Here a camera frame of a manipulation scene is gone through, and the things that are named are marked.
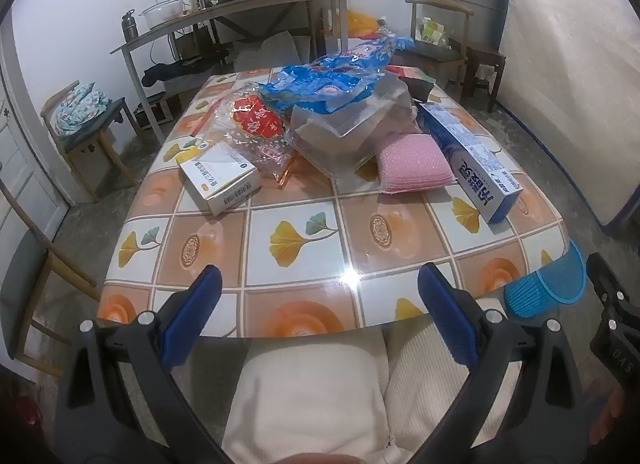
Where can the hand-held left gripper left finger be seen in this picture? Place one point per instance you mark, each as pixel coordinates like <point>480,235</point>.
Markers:
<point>200,309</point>

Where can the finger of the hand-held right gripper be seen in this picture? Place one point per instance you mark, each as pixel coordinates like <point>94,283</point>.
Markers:
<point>617,339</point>

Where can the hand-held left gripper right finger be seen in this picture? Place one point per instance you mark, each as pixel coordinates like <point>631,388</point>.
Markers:
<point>445,314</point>

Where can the blue plastic waste basket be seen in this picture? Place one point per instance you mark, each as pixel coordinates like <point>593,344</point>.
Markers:
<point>547,284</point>

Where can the pink bubble wrap pouch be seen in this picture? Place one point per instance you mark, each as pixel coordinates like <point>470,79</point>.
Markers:
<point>412,164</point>

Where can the blue plastic snack bag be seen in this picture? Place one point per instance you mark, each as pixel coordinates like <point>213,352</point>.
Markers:
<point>325,81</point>

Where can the white medicine box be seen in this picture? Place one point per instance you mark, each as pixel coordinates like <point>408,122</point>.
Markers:
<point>220,179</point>

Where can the blue toothpaste box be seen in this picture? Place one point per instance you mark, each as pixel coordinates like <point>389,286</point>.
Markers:
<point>470,159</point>

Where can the wooden chair with dark seat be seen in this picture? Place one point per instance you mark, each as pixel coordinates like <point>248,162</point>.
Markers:
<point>30,284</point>

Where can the clear bag with red label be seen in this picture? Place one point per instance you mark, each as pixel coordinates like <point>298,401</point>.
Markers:
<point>252,119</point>

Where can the black case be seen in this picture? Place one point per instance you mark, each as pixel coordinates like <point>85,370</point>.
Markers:
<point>150,111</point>

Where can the crumpled clear plastic bag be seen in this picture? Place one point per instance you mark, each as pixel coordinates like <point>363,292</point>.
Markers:
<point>397,94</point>

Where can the white door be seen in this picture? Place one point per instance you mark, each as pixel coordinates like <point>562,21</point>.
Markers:
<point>25,164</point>

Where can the floral cloth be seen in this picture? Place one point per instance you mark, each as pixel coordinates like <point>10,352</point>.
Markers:
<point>80,106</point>

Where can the dark cloth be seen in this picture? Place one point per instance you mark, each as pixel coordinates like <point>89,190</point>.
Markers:
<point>167,74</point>

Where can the white mattress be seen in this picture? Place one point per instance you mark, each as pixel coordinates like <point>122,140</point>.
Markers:
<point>575,94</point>

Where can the dark wooden stool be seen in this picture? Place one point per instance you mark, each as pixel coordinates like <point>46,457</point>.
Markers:
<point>480,64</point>

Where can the wooden armchair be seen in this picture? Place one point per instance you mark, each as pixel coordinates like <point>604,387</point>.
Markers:
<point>440,51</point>

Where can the cardboard box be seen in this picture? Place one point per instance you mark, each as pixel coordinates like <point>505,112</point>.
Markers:
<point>192,44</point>

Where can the green white carton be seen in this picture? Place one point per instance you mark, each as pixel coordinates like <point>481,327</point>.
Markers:
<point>431,31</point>

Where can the metal water bottle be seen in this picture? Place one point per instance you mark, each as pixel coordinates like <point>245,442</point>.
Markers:
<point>130,25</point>

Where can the yellow plastic bag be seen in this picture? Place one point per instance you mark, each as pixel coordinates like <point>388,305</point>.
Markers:
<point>362,23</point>

